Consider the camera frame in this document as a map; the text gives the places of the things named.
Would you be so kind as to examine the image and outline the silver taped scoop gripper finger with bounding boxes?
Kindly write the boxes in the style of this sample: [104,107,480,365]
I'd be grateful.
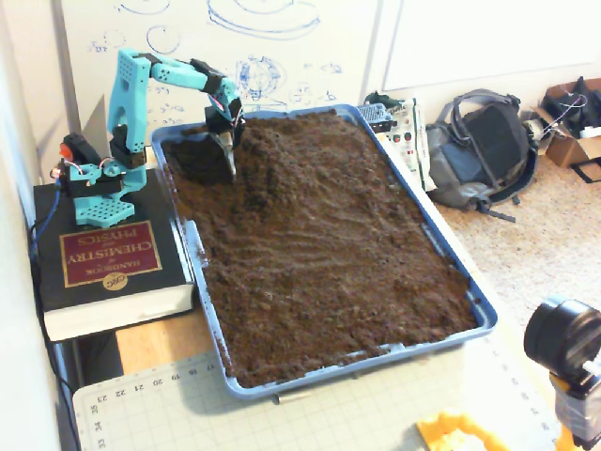
[213,131,238,183]

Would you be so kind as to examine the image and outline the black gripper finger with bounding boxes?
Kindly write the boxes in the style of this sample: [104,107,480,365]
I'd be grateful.
[231,122,247,163]

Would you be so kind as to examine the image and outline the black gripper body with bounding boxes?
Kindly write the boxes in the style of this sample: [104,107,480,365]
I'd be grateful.
[204,105,247,138]

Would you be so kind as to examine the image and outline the brown soil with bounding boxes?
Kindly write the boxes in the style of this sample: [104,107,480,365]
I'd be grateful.
[162,108,480,389]

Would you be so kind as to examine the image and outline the whiteboard with blue drawings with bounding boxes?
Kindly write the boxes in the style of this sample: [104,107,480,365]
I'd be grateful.
[51,0,384,161]

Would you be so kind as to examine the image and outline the black device orange knob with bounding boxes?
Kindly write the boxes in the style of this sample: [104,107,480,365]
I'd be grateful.
[58,133,102,168]

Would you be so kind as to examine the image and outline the perforated black box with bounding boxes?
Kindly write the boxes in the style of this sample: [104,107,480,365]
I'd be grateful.
[356,102,393,133]

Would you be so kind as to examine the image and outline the dark green item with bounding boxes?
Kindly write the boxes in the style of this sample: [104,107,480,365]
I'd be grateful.
[363,90,400,110]

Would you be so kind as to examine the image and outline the black chemistry physics handbook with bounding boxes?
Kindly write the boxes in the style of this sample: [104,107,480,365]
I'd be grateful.
[32,168,196,343]

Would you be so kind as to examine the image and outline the white electronics box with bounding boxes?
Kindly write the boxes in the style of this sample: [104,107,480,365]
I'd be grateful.
[382,97,431,193]

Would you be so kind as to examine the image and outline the grey backpack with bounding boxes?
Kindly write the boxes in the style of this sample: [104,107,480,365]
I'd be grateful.
[424,87,540,225]

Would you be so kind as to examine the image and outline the metal bar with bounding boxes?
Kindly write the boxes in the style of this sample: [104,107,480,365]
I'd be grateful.
[271,390,316,405]

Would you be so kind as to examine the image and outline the blank white board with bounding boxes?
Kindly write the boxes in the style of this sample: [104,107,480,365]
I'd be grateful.
[380,0,601,93]

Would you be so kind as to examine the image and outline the grey cutting mat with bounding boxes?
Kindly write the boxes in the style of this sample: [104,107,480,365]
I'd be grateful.
[72,328,577,451]

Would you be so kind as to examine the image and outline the blue plastic tray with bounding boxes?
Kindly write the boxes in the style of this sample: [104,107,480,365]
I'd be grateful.
[149,103,499,401]

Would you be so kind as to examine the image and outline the cardboard box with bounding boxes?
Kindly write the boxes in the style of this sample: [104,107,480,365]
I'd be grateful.
[530,79,601,169]

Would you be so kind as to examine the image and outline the black bag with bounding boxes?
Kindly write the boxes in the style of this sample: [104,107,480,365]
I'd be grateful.
[539,75,601,137]

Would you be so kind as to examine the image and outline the yellow plastic part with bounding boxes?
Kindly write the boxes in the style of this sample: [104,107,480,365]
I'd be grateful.
[415,409,511,451]

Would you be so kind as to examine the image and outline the blue cable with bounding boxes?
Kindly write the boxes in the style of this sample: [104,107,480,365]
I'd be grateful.
[28,185,65,264]

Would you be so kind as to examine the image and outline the black camera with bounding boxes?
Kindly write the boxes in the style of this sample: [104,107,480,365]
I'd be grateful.
[523,294,601,380]

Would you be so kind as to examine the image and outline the grey taped camera mount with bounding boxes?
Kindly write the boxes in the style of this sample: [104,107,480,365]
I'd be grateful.
[548,370,601,451]

